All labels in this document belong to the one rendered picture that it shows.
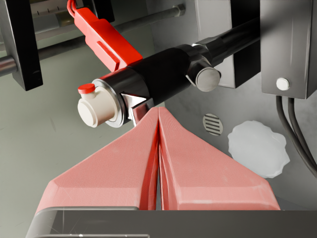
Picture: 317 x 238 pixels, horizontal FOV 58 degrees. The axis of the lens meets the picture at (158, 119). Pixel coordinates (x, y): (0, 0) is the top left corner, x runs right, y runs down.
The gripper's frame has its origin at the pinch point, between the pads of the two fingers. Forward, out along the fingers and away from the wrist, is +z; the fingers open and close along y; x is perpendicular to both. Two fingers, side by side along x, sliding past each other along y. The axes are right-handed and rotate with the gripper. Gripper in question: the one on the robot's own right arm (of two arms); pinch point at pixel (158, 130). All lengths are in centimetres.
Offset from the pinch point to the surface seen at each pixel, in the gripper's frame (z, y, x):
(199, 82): 4.1, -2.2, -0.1
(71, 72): 29.6, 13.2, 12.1
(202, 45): 8.7, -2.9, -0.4
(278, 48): 11.0, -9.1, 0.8
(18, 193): 17.7, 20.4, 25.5
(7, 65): 16.8, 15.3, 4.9
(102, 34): 7.0, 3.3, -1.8
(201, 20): 16.2, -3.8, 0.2
